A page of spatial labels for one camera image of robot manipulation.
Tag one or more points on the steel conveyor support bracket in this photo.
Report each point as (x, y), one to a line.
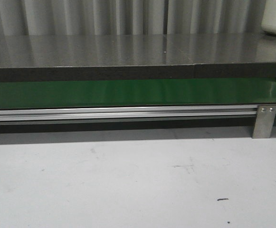
(265, 118)

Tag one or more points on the grey pleated curtain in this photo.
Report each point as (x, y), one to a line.
(130, 17)

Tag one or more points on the green conveyor belt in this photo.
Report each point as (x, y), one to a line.
(64, 94)

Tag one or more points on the aluminium conveyor side rail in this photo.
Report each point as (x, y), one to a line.
(125, 112)

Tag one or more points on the black raised platform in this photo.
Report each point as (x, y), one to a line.
(136, 57)

